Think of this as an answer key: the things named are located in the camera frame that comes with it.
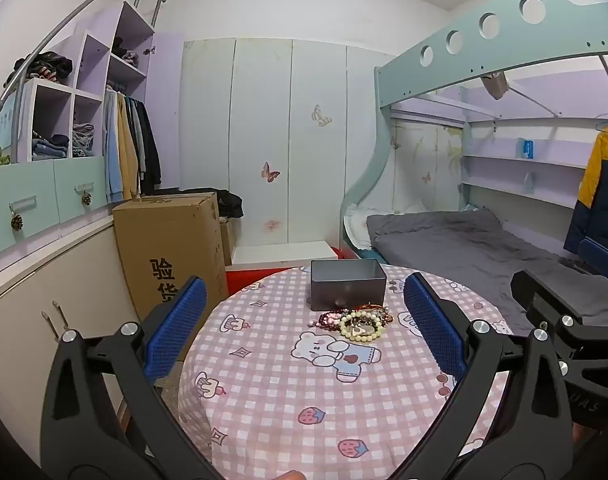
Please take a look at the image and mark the black bag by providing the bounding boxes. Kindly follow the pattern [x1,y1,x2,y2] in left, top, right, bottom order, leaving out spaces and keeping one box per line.
[211,190,245,220]

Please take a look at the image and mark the folded blue clothes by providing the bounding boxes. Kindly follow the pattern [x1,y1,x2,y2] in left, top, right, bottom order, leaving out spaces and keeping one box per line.
[32,130,71,161]

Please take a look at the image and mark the pink checked tablecloth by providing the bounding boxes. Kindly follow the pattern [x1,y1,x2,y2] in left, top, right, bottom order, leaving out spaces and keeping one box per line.
[178,264,515,480]

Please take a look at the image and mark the dark red bead bracelet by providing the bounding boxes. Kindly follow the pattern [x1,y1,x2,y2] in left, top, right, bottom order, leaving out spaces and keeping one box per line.
[319,311,352,332]

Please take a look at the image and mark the white wardrobe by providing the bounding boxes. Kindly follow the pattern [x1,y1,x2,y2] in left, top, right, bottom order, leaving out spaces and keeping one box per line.
[180,37,397,248]

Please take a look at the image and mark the cream bead bracelet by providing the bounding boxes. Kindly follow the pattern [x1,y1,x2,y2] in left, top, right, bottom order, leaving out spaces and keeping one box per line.
[339,310,388,343]

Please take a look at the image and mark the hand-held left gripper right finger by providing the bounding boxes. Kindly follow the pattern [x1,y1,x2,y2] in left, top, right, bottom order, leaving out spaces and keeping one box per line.
[403,272,585,480]

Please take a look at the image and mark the yellow and navy jacket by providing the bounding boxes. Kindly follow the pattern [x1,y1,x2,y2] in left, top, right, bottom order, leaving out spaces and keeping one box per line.
[564,119,608,256]

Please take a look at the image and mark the pile of dark clothes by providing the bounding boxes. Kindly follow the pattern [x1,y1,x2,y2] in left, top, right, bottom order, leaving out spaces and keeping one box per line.
[4,51,74,86]

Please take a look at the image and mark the white low platform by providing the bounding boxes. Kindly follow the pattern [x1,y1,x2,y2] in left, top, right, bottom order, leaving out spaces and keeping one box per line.
[231,241,337,268]

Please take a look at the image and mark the white patterned pillow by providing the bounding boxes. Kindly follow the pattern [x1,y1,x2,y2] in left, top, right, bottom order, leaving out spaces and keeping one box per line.
[343,203,425,251]

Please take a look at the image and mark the row of hanging clothes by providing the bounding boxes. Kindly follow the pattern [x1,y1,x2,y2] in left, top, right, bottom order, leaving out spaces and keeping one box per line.
[103,87,162,203]

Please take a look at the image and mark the white low cabinet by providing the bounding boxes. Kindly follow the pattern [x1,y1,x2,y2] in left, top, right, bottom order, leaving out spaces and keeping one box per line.
[0,220,150,461]

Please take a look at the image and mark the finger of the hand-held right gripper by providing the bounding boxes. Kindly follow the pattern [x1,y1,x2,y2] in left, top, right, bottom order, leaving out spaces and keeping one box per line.
[578,237,608,275]
[511,270,585,328]

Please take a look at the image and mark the red mat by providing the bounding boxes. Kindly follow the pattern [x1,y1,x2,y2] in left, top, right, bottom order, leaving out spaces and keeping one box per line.
[226,247,345,293]

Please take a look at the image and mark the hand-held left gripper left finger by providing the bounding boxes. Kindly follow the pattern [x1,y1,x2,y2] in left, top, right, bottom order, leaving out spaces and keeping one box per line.
[40,276,220,480]

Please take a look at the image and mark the small cardboard box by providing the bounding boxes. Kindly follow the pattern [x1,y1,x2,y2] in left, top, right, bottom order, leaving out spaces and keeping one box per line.
[219,217,236,267]

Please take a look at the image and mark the grey metal handrail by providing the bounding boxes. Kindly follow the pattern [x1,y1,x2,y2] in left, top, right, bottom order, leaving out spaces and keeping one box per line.
[0,0,166,161]

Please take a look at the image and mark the grey blanket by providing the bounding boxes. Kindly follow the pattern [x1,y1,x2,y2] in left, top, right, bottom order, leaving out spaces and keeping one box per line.
[366,208,585,333]

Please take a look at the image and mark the large cardboard box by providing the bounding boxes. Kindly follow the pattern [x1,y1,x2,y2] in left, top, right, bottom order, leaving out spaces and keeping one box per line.
[112,191,230,331]

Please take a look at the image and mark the light green bunk bed frame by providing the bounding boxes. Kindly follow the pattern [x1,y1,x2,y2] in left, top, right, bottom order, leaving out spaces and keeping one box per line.
[340,0,608,261]

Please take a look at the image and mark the brown hanging bag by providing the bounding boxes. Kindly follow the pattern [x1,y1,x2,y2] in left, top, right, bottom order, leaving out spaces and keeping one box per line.
[479,72,510,100]

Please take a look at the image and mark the purple wall shelves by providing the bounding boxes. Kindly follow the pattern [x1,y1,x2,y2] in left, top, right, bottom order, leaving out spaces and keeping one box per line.
[391,85,600,208]

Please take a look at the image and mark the purple and white shelf cabinet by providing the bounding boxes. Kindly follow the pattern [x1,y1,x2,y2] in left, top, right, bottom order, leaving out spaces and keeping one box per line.
[0,0,185,276]

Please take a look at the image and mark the grey metal tin box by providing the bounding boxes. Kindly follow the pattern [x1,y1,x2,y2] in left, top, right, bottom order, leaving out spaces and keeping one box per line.
[310,259,388,311]

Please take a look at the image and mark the folded grey clothes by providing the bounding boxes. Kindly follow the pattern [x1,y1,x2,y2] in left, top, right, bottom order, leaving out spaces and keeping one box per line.
[73,122,96,157]

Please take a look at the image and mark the light green drawer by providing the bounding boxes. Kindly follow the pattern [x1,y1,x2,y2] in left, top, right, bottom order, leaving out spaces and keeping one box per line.
[54,155,110,223]
[0,165,62,261]

